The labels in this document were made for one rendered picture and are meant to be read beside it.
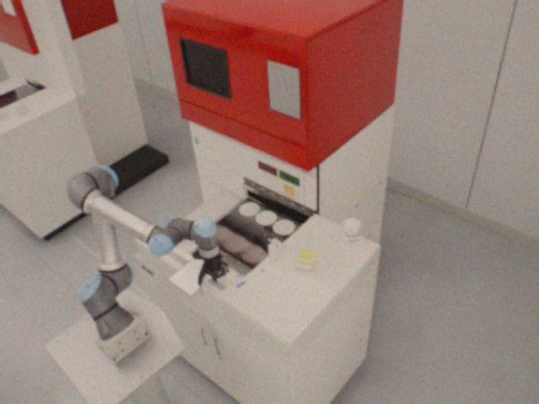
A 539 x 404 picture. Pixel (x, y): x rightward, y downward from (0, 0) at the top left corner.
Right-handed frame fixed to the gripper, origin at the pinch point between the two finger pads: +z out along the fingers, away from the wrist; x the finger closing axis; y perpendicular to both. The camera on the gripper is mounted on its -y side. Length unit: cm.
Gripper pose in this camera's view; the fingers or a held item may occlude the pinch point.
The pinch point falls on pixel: (213, 284)
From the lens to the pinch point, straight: 202.6
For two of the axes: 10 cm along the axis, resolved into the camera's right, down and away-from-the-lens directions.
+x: 6.4, -5.1, 5.7
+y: 7.7, 3.7, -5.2
